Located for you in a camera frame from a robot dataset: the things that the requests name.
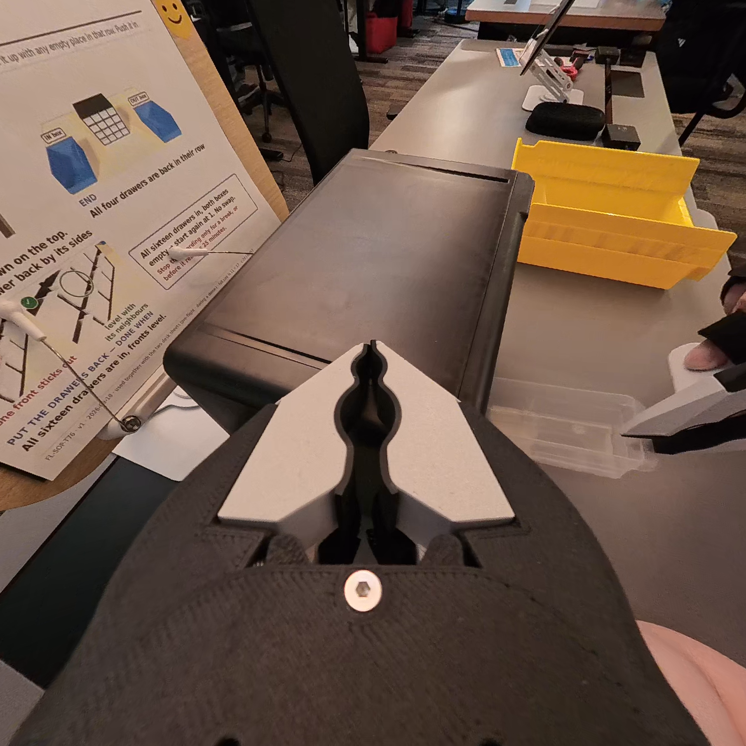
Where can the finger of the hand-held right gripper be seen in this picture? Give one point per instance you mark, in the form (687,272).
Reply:
(693,408)

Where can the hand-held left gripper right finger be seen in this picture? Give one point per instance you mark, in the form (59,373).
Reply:
(449,460)

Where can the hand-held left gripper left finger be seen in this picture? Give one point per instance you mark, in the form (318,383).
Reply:
(285,460)

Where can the clear plastic drawer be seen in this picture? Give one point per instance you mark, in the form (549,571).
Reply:
(553,425)

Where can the black drawer cabinet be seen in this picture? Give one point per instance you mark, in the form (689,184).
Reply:
(373,250)

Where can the person's right hand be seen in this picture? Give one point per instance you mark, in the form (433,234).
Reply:
(705,356)

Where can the white document stand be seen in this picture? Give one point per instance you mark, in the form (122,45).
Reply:
(163,449)

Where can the yellow plastic bin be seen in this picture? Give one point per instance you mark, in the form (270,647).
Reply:
(612,233)

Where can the black block on stick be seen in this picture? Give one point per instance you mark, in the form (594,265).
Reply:
(621,136)

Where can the pink clothing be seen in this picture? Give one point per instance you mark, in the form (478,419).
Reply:
(699,687)

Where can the instruction poster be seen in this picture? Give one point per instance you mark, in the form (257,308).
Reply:
(116,204)

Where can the black zippered case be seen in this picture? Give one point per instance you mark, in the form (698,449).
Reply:
(565,118)

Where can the black office chair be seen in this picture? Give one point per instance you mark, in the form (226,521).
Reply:
(314,76)
(705,58)

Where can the white tablet stand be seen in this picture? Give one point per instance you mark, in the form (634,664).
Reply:
(553,81)

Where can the blue paper card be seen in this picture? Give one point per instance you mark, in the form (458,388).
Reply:
(511,58)

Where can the dark tablet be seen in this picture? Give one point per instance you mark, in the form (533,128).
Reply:
(545,35)

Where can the wooden desk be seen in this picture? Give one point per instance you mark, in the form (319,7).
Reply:
(565,17)

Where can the red plastic bin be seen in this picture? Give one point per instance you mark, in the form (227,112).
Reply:
(382,35)

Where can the yellow smiley sticker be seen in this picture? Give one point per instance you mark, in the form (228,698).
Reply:
(173,16)

